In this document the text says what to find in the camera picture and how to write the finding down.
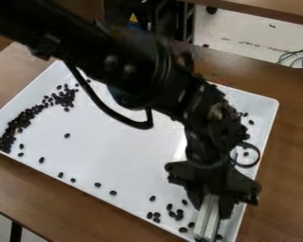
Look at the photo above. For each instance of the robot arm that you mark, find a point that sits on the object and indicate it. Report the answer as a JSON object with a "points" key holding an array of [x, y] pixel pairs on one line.
{"points": [[116, 63]]}

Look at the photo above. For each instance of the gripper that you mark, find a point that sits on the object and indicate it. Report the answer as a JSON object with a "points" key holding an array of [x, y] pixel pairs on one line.
{"points": [[213, 176]]}

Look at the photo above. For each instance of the white tray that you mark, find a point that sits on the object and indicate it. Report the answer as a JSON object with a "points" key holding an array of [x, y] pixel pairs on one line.
{"points": [[116, 151]]}

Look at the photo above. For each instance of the silver sweeping tool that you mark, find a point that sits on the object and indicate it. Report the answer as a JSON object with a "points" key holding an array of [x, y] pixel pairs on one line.
{"points": [[209, 220]]}

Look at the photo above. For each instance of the pile of black bits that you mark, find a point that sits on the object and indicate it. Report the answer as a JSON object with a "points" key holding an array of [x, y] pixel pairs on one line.
{"points": [[242, 126], [175, 214], [27, 116]]}

